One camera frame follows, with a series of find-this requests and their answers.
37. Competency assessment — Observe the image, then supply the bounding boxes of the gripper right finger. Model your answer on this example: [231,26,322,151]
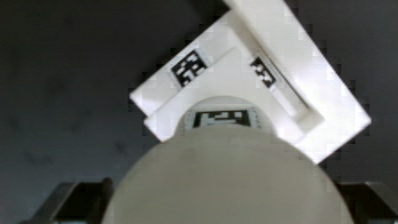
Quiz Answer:
[338,182,398,224]

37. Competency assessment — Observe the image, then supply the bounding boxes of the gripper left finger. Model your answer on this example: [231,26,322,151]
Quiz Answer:
[20,178,114,224]

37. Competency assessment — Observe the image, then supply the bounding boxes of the white lamp bulb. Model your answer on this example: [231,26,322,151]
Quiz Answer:
[102,97,354,224]

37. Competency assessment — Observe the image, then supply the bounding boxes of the white lamp base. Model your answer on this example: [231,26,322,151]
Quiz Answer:
[130,12,372,162]

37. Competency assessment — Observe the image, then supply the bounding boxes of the white U-shaped fence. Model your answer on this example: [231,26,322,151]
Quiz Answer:
[224,0,331,112]

